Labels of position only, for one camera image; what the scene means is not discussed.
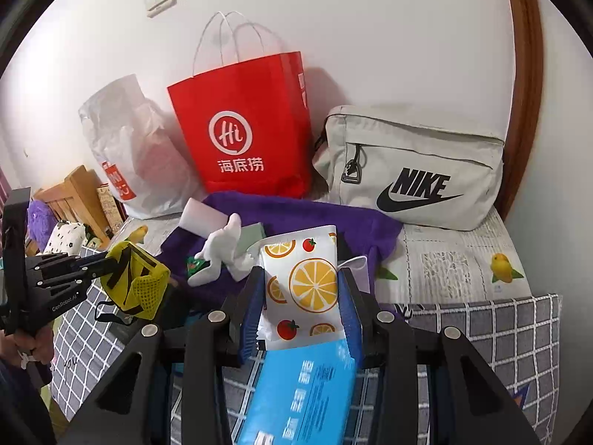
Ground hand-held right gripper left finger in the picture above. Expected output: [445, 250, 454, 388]
[60, 266, 267, 445]

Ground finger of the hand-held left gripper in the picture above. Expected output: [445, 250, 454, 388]
[76, 248, 114, 266]
[76, 262, 122, 290]

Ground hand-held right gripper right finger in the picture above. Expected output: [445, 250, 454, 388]
[337, 266, 540, 445]

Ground yellow mesh pouch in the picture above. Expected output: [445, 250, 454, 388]
[95, 240, 170, 323]

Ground fruit-print white packet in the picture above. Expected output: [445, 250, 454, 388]
[257, 225, 348, 350]

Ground white sock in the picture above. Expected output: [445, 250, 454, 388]
[188, 213, 260, 287]

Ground white sponge block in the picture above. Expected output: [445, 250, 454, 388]
[180, 198, 232, 237]

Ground person's left forearm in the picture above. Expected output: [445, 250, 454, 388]
[0, 359, 57, 445]

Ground person's left hand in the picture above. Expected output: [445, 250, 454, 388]
[0, 320, 54, 372]

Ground patterned brown book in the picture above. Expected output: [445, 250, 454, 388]
[96, 184, 128, 223]

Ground purple plush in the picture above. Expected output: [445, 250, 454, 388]
[25, 199, 52, 251]

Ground wooden bed headboard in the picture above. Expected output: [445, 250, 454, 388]
[32, 164, 114, 246]

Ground pale green flat item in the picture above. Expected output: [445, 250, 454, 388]
[238, 222, 268, 250]

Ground purple towel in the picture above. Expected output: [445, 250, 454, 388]
[160, 192, 404, 316]

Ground blue tissue pack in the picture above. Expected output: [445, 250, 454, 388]
[231, 338, 358, 445]

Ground white plastic shopping bag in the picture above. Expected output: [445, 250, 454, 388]
[78, 74, 205, 220]

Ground checked grey cloth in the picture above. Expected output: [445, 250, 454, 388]
[49, 260, 563, 445]

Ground grey waist bag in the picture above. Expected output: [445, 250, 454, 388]
[312, 104, 506, 233]

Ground red paper bag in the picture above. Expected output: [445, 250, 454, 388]
[167, 11, 312, 199]

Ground wooden door frame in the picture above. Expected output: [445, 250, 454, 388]
[503, 0, 545, 221]

